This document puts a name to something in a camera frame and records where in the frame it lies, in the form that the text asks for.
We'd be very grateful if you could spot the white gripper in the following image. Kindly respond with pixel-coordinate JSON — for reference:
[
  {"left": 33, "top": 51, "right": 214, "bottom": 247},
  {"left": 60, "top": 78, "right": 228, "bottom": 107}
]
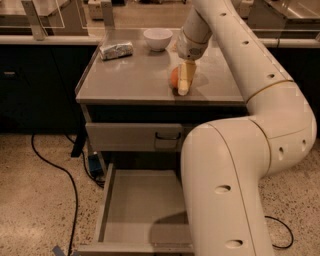
[{"left": 176, "top": 29, "right": 212, "bottom": 96}]

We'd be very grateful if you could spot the orange fruit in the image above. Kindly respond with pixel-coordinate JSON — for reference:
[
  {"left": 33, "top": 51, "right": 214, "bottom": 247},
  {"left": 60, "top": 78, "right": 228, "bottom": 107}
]
[{"left": 170, "top": 67, "right": 179, "bottom": 89}]

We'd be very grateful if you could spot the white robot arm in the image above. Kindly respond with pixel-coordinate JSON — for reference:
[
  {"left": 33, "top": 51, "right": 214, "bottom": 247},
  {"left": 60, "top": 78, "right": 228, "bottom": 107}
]
[{"left": 177, "top": 0, "right": 317, "bottom": 256}]

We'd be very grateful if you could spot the grey drawer cabinet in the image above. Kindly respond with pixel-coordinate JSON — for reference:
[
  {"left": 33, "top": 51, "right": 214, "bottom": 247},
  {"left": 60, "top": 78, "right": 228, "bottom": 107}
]
[{"left": 76, "top": 29, "right": 247, "bottom": 170}]

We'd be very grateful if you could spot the closed top drawer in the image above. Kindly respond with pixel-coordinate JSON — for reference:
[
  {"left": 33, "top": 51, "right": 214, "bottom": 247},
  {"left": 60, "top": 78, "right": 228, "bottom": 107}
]
[{"left": 86, "top": 123, "right": 191, "bottom": 152}]

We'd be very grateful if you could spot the open middle drawer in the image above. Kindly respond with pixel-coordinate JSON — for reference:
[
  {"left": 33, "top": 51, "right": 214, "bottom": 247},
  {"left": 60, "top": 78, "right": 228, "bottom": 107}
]
[{"left": 79, "top": 165, "right": 193, "bottom": 256}]

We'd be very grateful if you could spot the white bowl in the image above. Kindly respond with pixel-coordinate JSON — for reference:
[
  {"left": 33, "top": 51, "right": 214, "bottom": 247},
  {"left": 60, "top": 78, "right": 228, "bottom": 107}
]
[{"left": 143, "top": 28, "right": 173, "bottom": 51}]

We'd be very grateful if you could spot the silver foil snack bag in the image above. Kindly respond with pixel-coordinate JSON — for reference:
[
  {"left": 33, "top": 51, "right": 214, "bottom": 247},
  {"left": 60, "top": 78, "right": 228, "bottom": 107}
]
[{"left": 99, "top": 42, "right": 133, "bottom": 60}]

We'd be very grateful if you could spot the blue power box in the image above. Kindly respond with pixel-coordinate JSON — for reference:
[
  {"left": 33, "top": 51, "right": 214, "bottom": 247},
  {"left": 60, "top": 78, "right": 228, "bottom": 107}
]
[{"left": 88, "top": 154, "right": 103, "bottom": 177}]

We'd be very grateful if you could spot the blue tape on floor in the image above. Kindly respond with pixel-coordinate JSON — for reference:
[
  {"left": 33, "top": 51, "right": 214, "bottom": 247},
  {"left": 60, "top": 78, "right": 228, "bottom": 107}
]
[{"left": 52, "top": 246, "right": 66, "bottom": 256}]

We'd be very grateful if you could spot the black drawer handle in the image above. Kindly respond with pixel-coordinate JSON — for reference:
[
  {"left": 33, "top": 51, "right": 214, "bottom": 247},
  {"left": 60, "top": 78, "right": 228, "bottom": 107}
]
[{"left": 155, "top": 132, "right": 181, "bottom": 141}]

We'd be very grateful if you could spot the dark counter with white rail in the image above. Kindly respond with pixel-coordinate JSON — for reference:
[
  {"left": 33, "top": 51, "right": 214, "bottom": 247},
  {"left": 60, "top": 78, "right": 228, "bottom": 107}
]
[{"left": 0, "top": 43, "right": 97, "bottom": 134}]

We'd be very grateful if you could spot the black cable on left floor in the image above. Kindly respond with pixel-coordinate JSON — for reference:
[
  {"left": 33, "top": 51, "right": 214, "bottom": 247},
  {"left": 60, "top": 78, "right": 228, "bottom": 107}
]
[{"left": 31, "top": 133, "right": 80, "bottom": 256}]

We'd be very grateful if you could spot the black cable on floor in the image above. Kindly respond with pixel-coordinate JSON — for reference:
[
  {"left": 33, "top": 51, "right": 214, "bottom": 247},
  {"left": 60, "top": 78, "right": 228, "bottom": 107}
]
[
  {"left": 264, "top": 215, "right": 295, "bottom": 250},
  {"left": 31, "top": 133, "right": 80, "bottom": 256}
]

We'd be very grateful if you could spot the black cable on right floor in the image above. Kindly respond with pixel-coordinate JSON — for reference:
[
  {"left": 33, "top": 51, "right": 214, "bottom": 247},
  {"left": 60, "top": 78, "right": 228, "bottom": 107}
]
[{"left": 264, "top": 215, "right": 295, "bottom": 250}]

